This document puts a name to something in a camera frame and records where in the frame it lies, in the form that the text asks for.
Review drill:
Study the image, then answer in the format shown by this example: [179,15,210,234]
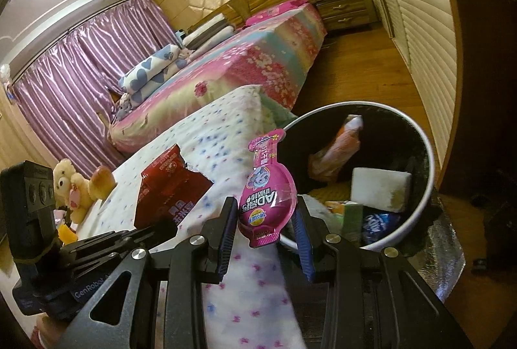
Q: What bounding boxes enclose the pink drink pouch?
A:
[237,128,297,249]

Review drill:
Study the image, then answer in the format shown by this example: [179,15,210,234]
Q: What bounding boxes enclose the cream teddy bear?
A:
[53,159,94,224]

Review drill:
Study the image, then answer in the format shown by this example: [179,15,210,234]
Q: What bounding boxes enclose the orange yellow cup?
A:
[57,224,78,246]

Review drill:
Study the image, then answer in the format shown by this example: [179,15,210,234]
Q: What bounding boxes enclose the pink pillow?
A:
[245,0,309,27]

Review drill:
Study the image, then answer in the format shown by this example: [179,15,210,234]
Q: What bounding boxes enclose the large bed colourful sheet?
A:
[107,3,326,153]

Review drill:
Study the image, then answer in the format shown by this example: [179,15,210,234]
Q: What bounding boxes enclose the purple satin curtain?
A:
[13,0,174,177]

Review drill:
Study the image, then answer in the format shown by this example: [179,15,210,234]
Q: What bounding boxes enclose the green milk carton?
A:
[324,200,364,247]

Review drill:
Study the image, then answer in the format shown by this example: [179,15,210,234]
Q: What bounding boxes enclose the person's left hand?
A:
[30,314,68,349]

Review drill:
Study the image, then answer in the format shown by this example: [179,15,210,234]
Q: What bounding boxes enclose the blue plastic wrapper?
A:
[362,212,400,245]

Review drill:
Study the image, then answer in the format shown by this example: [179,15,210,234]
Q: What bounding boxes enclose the red snack bag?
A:
[133,144,213,229]

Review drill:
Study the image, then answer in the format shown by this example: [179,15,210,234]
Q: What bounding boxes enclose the white round trash bin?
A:
[279,101,435,251]

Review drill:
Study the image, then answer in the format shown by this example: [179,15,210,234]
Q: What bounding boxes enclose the striped stacked pillows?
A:
[182,13,233,50]

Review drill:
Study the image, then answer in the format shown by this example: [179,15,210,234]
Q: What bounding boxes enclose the white foam block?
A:
[351,167,411,212]

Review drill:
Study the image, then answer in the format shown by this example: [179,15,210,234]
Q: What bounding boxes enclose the orange plastic bag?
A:
[309,115,363,183]

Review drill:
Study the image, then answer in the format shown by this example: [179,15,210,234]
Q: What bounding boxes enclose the white floral spotted blanket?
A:
[77,85,305,348]

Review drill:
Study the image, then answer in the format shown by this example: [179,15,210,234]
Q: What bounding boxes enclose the wooden nightstand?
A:
[315,0,372,32]

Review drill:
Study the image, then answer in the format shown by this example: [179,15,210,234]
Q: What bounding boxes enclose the yellow foam fruit net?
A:
[309,182,351,204]

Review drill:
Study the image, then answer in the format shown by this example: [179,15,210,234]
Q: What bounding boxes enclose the orange plush toy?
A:
[89,165,117,200]

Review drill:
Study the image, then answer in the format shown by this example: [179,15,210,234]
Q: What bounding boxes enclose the blue heart folded quilt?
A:
[118,44,191,108]

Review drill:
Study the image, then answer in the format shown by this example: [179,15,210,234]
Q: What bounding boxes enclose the louvered wardrobe doors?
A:
[373,0,458,165]

